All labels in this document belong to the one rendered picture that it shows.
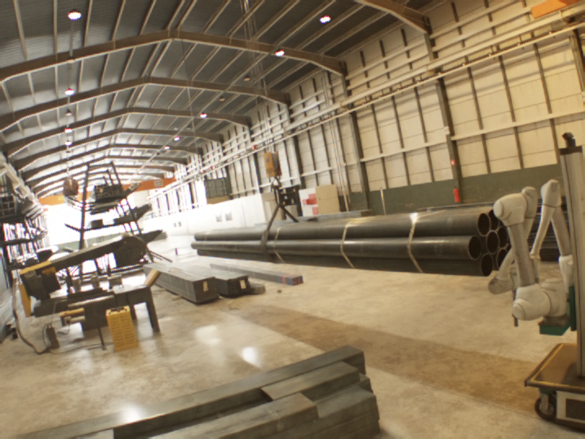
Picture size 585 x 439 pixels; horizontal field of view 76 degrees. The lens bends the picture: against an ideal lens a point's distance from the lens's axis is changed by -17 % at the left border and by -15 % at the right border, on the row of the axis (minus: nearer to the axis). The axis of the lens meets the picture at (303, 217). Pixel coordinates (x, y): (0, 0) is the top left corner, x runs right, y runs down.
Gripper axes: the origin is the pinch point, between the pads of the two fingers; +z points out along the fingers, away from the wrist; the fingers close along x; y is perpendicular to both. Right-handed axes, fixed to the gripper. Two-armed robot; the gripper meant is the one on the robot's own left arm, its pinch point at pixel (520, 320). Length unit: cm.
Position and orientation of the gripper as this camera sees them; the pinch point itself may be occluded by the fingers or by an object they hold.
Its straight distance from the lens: 316.6
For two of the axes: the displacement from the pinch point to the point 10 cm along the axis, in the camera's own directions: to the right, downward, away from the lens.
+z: 1.7, 9.8, 0.4
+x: -7.7, 1.6, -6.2
